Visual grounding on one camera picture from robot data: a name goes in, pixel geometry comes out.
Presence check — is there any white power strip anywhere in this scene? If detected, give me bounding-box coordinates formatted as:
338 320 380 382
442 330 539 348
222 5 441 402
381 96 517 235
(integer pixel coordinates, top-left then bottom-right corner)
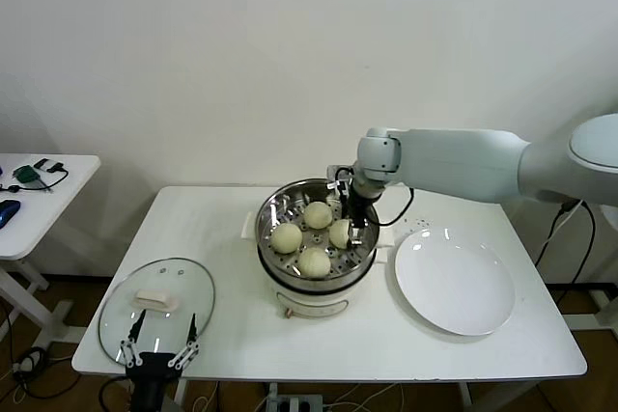
267 382 324 412

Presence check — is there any white side table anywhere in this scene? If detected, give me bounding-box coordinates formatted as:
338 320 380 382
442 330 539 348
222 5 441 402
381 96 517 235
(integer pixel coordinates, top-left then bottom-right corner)
0 154 101 350

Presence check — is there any white electric cooker pot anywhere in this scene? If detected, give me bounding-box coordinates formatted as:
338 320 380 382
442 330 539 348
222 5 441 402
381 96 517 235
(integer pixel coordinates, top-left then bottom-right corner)
239 211 395 321

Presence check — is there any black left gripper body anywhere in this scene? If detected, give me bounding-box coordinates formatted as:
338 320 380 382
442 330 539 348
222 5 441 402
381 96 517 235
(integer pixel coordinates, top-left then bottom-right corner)
123 351 188 412

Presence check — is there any glass lid with white handle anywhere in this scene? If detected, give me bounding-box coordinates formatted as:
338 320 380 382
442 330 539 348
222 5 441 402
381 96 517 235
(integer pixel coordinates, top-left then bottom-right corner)
98 257 216 368

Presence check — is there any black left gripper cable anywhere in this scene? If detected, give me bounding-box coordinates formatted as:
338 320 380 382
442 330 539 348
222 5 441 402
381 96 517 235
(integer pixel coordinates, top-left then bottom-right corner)
98 375 132 412

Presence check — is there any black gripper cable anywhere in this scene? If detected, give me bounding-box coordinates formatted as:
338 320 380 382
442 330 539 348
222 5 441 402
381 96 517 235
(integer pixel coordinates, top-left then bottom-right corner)
98 375 132 412
335 166 415 228

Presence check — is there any white steamed baozi bun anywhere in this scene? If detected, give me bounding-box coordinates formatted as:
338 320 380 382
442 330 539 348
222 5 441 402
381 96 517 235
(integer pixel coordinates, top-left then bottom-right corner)
296 245 333 279
327 218 351 248
303 201 333 230
269 223 304 255

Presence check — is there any white round plate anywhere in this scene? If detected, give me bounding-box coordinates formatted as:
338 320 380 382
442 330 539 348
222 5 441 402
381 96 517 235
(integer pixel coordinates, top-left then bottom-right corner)
394 227 516 337

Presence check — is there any perforated stainless steamer basket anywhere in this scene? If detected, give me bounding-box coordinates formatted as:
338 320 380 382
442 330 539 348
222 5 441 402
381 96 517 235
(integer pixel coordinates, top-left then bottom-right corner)
254 179 380 288

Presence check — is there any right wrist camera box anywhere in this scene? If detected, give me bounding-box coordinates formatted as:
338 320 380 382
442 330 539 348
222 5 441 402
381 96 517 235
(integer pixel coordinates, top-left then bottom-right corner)
325 164 352 192

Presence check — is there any blue device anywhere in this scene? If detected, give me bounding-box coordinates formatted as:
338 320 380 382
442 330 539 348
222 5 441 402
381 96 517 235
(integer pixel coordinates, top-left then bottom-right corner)
0 199 23 230

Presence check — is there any white stand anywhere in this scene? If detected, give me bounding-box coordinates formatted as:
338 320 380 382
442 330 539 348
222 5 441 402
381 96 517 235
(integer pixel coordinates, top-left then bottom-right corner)
549 202 618 331

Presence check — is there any thin black cable with plug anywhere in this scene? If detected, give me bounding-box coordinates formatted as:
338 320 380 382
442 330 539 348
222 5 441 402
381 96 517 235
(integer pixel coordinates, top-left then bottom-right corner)
0 168 69 195

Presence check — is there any black and white adapter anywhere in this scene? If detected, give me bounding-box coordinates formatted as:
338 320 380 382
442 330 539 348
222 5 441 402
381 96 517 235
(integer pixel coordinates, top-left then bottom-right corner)
33 158 67 175

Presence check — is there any black power cable with adapter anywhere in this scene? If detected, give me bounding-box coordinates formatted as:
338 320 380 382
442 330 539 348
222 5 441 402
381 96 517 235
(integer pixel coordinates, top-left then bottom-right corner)
533 199 598 286

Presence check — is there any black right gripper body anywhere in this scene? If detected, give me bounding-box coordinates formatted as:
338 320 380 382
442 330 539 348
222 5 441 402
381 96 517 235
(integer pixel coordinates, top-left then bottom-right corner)
346 183 381 230

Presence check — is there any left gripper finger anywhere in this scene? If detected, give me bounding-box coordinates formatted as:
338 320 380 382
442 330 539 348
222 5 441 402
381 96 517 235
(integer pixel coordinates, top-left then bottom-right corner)
166 313 201 370
118 309 147 369

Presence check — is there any green device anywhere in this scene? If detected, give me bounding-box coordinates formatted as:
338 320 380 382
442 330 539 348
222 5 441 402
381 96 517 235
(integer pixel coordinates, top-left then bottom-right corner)
12 165 40 185

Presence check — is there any black floor cable coil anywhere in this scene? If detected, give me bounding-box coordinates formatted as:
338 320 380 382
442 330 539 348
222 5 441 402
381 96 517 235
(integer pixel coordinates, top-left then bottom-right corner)
0 300 81 406

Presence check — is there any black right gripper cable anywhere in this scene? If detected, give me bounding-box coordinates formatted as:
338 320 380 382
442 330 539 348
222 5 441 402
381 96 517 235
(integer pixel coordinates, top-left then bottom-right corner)
335 166 415 228

